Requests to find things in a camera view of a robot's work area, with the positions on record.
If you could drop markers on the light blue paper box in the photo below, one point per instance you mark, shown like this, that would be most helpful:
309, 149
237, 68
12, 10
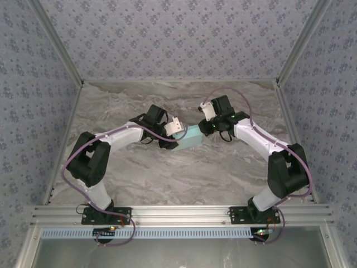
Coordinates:
191, 139

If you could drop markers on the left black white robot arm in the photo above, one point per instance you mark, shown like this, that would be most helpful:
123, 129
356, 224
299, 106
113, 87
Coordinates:
89, 162

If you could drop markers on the aluminium table side rail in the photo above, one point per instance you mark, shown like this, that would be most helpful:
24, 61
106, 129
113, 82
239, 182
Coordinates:
71, 117
290, 117

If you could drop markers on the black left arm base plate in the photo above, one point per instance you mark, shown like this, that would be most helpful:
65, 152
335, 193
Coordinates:
89, 219

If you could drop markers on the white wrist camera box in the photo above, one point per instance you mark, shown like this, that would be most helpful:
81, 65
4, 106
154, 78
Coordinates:
174, 127
208, 111

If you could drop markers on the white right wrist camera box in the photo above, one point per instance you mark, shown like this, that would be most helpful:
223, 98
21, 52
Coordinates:
208, 111

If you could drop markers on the aluminium frame post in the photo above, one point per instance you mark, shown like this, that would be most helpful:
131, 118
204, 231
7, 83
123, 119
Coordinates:
59, 42
301, 42

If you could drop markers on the aluminium lower frame bar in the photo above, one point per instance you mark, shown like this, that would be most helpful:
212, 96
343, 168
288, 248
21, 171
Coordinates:
333, 248
28, 248

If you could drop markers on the grey metal sheet panel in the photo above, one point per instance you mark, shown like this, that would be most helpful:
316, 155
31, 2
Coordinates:
178, 254

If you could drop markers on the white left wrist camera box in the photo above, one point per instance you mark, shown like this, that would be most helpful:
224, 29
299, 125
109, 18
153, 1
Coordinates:
174, 127

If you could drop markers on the aluminium mounting beam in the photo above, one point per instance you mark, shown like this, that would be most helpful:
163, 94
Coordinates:
178, 215

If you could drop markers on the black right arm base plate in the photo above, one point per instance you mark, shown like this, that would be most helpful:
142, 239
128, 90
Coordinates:
238, 216

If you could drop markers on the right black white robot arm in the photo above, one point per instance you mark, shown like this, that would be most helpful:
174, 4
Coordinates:
287, 173

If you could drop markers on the small black electronics board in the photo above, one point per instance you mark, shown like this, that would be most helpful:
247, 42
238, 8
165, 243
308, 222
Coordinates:
260, 232
103, 233

